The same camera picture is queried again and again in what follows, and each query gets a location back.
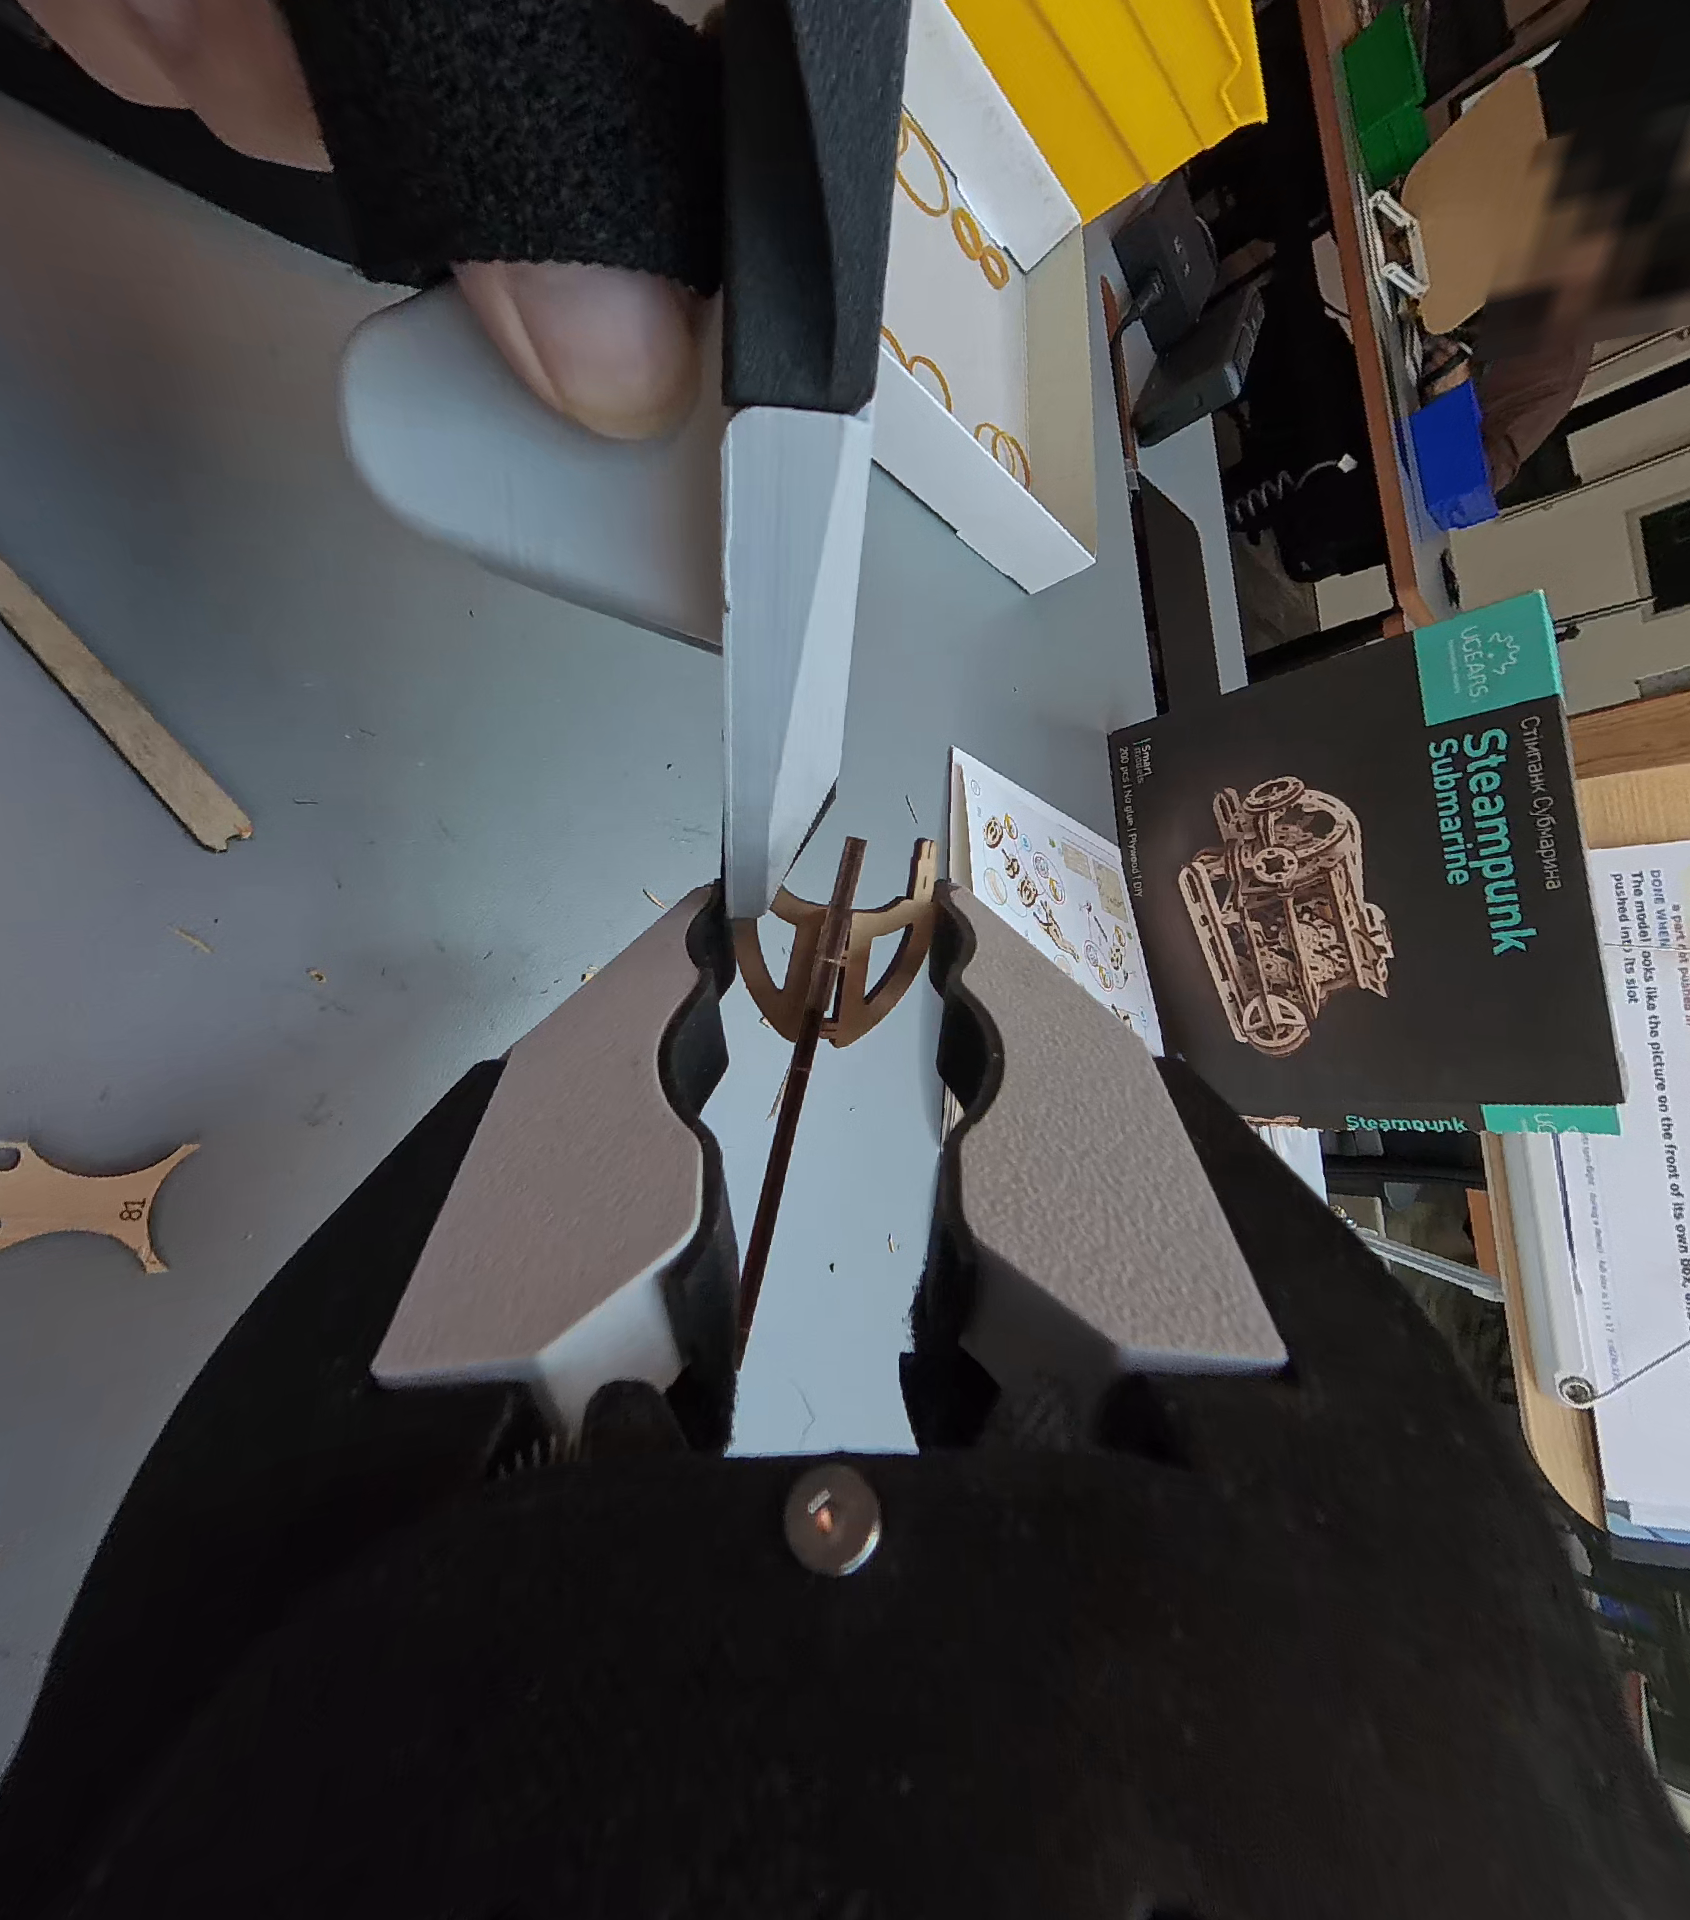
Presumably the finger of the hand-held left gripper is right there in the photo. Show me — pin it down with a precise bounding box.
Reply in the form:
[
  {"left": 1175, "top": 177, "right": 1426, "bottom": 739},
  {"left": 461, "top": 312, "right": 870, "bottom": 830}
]
[{"left": 718, "top": 404, "right": 877, "bottom": 920}]

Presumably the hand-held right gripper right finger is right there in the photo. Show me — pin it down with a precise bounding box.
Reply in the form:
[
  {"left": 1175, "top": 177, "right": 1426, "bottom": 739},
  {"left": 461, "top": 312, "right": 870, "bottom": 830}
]
[{"left": 902, "top": 877, "right": 1291, "bottom": 1454}]

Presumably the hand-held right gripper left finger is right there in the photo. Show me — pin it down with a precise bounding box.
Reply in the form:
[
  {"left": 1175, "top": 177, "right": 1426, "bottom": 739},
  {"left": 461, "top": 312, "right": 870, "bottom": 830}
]
[{"left": 372, "top": 881, "right": 745, "bottom": 1454}]

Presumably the long wooden model part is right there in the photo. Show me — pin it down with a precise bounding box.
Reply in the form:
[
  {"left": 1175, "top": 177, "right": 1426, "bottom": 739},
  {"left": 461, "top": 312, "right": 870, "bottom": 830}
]
[{"left": 727, "top": 833, "right": 871, "bottom": 1367}]

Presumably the curved wooden model part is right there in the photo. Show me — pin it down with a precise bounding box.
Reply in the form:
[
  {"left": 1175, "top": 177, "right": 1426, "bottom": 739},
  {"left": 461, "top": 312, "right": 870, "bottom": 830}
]
[{"left": 731, "top": 836, "right": 939, "bottom": 1047}]

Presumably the black model kit box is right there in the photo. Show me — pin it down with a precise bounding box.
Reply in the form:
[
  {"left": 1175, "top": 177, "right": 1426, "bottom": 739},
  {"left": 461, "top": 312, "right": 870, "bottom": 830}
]
[{"left": 1108, "top": 588, "right": 1630, "bottom": 1137}]

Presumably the bat-shaped wooden model part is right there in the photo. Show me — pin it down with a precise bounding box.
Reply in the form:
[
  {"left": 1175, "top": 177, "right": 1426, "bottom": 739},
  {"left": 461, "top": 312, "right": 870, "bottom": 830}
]
[{"left": 0, "top": 1140, "right": 201, "bottom": 1278}]

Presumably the person's left hand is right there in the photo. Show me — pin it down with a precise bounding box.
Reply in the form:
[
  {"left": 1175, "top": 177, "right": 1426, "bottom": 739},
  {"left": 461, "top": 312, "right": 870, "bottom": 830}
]
[{"left": 12, "top": 0, "right": 710, "bottom": 441}]

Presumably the white cardboard box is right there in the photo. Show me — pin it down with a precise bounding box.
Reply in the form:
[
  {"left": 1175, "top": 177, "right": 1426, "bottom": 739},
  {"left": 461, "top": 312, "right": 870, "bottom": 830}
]
[{"left": 866, "top": 0, "right": 1100, "bottom": 596}]

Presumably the instruction booklet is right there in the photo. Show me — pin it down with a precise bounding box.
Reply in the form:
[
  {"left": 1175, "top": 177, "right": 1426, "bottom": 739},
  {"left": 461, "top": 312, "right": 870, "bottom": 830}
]
[{"left": 945, "top": 743, "right": 1166, "bottom": 1056}]

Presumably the yellow plastic bin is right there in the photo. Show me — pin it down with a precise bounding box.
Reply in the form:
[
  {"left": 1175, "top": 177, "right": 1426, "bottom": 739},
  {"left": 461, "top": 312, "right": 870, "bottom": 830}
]
[{"left": 941, "top": 0, "right": 1267, "bottom": 227}]

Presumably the black desk device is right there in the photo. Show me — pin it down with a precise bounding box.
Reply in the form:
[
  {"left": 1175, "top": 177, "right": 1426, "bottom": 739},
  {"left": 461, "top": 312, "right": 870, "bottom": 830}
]
[{"left": 1126, "top": 281, "right": 1269, "bottom": 448}]

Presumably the instruction sheet clipboard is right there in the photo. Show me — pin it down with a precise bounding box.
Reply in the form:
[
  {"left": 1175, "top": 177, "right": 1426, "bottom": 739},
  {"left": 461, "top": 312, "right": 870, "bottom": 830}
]
[{"left": 1473, "top": 690, "right": 1690, "bottom": 1561}]

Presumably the green plastic bin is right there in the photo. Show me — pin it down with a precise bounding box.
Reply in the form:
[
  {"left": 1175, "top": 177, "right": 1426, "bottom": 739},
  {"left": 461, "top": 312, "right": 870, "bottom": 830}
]
[{"left": 1336, "top": 4, "right": 1436, "bottom": 180}]

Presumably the blue plastic bin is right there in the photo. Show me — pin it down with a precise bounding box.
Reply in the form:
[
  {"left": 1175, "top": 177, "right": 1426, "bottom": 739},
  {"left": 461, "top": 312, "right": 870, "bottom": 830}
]
[{"left": 1396, "top": 374, "right": 1504, "bottom": 538}]

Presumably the thin wooden strip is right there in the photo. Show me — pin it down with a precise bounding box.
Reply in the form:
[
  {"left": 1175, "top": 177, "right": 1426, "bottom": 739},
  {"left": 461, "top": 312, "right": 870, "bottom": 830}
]
[{"left": 0, "top": 432, "right": 255, "bottom": 854}]

